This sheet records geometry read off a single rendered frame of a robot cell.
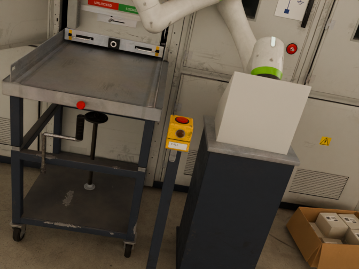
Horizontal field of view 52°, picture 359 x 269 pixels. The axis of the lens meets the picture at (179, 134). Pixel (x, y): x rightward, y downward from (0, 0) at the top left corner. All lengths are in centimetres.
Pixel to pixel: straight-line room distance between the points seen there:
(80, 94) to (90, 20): 71
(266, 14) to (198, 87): 53
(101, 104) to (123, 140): 85
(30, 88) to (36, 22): 65
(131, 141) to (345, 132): 130
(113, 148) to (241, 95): 113
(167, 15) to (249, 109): 53
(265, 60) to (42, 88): 88
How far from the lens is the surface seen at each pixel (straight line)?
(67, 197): 203
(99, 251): 200
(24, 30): 208
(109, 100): 147
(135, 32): 209
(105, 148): 236
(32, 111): 235
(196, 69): 211
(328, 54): 221
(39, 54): 183
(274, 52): 159
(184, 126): 123
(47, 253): 199
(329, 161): 251
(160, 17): 164
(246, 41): 181
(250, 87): 144
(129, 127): 227
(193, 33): 204
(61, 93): 151
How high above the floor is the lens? 142
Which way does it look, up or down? 26 degrees down
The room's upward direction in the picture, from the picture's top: 12 degrees clockwise
